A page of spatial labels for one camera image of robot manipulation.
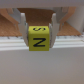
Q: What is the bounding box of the white cabinet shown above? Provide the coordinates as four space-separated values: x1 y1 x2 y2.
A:
0 5 84 84

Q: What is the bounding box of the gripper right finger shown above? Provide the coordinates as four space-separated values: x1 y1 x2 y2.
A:
48 6 70 45

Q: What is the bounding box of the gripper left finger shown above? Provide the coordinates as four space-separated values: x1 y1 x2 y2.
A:
5 7 30 47

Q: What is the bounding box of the yellow block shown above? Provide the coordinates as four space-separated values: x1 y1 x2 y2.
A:
26 25 52 53

